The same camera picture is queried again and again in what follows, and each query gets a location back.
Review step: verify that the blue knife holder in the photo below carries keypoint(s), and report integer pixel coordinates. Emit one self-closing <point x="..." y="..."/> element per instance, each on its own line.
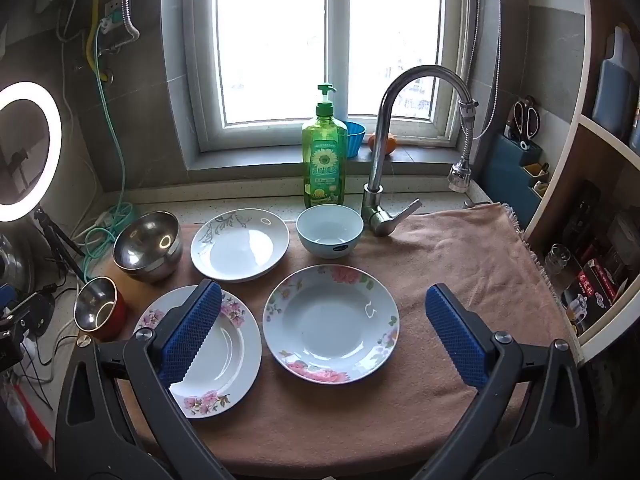
<point x="510" y="180"/>

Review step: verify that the light blue ceramic bowl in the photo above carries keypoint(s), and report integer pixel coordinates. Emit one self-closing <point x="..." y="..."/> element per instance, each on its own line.
<point x="330" y="232"/>

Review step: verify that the grey leaf print white plate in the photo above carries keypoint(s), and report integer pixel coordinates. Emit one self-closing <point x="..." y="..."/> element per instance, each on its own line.
<point x="240" y="245"/>

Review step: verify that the red steel bowl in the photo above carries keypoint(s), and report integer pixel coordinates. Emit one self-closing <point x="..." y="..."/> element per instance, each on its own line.
<point x="95" y="307"/>

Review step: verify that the red flat packet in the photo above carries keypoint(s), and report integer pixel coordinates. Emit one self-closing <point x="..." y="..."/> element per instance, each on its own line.
<point x="30" y="420"/>

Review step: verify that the blue plastic cup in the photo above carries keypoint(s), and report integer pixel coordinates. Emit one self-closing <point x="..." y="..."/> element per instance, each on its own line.
<point x="356" y="140"/>

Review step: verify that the white window frame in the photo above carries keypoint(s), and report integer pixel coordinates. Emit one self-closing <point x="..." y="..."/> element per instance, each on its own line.
<point x="205" y="85"/>

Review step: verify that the wooden shelf unit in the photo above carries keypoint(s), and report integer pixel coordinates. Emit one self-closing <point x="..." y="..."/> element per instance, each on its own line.
<point x="555" y="185"/>

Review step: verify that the green dish soap bottle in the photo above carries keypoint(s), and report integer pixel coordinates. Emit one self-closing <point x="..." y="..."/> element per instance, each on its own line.
<point x="324" y="160"/>

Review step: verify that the clear drinking glass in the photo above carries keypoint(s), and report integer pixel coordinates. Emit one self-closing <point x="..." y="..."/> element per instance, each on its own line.
<point x="556" y="260"/>

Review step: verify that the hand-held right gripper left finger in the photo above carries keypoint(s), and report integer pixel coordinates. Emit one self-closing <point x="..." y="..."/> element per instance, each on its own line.
<point x="190" y="335"/>

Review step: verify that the black tripod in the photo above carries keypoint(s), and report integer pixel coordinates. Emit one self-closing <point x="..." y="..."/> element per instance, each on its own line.
<point x="55" y="240"/>

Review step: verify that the yellow gas pipe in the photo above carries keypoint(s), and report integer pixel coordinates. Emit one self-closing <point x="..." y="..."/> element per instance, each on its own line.
<point x="91" y="45"/>

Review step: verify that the plain white plate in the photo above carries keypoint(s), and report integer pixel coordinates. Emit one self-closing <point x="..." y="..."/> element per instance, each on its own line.
<point x="235" y="278"/>

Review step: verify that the black scissors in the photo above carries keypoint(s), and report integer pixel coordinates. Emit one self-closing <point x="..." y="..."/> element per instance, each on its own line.
<point x="525" y="120"/>

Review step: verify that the orange fruit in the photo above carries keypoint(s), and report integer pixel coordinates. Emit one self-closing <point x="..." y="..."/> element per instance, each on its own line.
<point x="387" y="144"/>

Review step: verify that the red printed box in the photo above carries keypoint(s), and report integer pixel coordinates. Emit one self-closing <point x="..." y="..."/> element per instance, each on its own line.
<point x="597" y="282"/>

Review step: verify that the pink floral white plate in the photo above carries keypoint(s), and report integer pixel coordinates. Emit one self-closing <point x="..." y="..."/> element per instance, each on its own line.
<point x="227" y="360"/>
<point x="330" y="322"/>

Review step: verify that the white wall socket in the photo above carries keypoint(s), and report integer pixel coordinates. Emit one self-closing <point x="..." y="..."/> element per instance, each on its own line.
<point x="112" y="12"/>

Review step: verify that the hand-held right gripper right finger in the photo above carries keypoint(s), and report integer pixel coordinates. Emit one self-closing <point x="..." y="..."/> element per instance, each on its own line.
<point x="460" y="335"/>

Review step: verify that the steel pot lid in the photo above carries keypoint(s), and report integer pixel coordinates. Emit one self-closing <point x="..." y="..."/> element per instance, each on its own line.
<point x="12" y="260"/>

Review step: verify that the large stainless steel bowl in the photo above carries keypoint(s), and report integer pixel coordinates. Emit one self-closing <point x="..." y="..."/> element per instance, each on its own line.
<point x="147" y="242"/>

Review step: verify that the pink towel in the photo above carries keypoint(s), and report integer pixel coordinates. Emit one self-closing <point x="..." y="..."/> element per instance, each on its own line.
<point x="450" y="250"/>

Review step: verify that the blue cutting board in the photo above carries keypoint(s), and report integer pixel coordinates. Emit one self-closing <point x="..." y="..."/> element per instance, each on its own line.
<point x="612" y="95"/>

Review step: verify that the chrome kitchen faucet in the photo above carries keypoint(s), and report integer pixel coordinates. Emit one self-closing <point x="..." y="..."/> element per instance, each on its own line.
<point x="385" y="160"/>

